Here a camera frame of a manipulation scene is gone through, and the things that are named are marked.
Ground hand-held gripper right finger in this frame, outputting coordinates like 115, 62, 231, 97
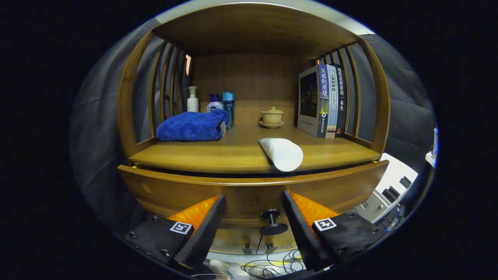
282, 190, 389, 271

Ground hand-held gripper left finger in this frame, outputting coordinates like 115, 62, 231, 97
123, 194, 227, 271

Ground wooden drawer with black knob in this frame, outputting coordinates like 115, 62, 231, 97
117, 160, 389, 236

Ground white green cream tube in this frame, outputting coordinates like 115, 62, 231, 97
257, 137, 304, 172

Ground wooden countertop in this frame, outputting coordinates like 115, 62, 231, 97
128, 124, 381, 174

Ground white drawer unit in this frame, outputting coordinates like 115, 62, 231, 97
354, 153, 419, 224

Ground brown wooden cabinet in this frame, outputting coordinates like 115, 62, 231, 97
117, 3, 391, 255

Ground black electronic device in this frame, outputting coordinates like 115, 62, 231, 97
377, 204, 407, 234

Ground folded blue towel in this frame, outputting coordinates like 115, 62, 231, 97
156, 108, 230, 142

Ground beige lidded teacup with saucer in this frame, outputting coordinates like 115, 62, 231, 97
259, 105, 285, 129

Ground white bottle with blue cap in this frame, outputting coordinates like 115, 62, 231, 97
206, 94, 224, 113

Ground white pump bottle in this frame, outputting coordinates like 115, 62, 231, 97
187, 86, 199, 113

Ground pale spine book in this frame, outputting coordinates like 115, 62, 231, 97
326, 64, 338, 138

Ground blue cylinder bottle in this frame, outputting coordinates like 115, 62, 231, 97
222, 92, 235, 128

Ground black spine book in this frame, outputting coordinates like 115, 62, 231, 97
334, 67, 347, 138

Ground blue spine book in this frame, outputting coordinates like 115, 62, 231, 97
297, 64, 330, 138

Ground tangle of floor cables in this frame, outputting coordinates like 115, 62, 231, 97
191, 233, 308, 280

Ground white wall shelf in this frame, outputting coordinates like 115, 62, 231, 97
425, 128, 439, 168

